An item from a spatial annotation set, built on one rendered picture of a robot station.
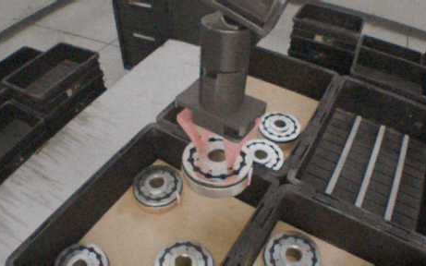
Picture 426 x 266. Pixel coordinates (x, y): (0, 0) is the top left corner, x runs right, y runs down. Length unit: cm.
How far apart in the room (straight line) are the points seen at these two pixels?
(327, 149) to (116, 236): 51
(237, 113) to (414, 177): 56
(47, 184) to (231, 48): 73
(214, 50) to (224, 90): 5
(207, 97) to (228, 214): 33
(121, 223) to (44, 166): 41
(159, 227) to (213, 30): 42
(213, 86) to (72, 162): 68
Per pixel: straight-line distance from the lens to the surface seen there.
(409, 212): 79
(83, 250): 63
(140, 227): 66
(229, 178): 45
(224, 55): 36
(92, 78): 168
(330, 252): 66
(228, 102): 39
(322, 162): 79
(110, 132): 104
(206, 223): 66
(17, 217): 95
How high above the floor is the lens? 140
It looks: 45 degrees down
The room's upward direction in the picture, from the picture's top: straight up
